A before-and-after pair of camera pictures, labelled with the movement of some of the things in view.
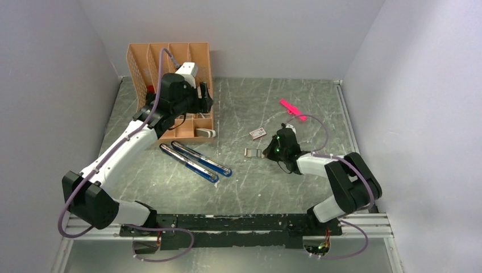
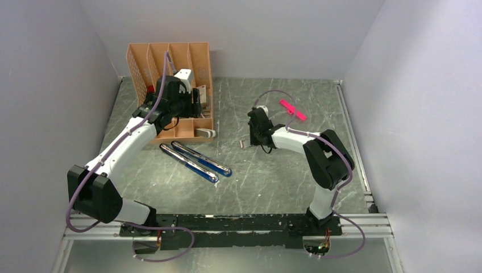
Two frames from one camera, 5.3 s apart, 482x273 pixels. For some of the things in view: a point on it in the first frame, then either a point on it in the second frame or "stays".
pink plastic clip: [292, 110] stays
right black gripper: [268, 152] -> [253, 141]
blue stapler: [203, 160] stays
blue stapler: [190, 164] stays
